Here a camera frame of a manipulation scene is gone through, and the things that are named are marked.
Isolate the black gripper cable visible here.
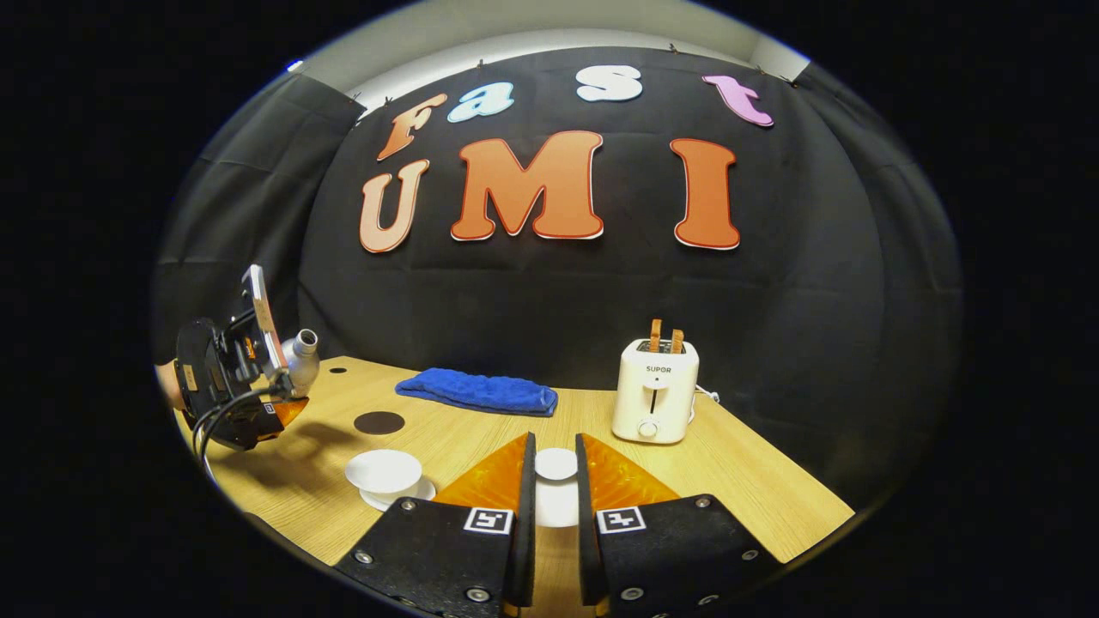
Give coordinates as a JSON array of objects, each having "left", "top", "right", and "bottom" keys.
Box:
[{"left": 191, "top": 386, "right": 284, "bottom": 469}]

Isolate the white teacup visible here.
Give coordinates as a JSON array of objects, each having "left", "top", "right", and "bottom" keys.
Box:
[{"left": 345, "top": 449, "right": 423, "bottom": 496}]

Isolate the blue towel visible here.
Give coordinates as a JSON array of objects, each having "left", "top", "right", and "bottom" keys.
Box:
[{"left": 395, "top": 368, "right": 559, "bottom": 418}]

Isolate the silver water bottle red label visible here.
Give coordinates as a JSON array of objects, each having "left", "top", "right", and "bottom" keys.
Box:
[{"left": 283, "top": 329, "right": 321, "bottom": 398}]

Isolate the black backdrop cloth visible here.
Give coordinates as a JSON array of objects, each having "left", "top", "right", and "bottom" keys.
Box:
[{"left": 153, "top": 47, "right": 962, "bottom": 507}]

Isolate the white saucer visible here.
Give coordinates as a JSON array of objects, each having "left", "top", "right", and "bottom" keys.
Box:
[{"left": 359, "top": 476, "right": 437, "bottom": 512}]

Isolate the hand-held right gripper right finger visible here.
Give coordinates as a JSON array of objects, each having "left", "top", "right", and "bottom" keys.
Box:
[{"left": 575, "top": 432, "right": 782, "bottom": 618}]

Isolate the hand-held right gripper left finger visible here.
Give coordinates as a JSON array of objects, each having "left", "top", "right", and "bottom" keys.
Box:
[{"left": 335, "top": 432, "right": 537, "bottom": 618}]

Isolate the white toaster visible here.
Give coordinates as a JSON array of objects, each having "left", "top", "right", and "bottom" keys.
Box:
[{"left": 611, "top": 338, "right": 701, "bottom": 445}]

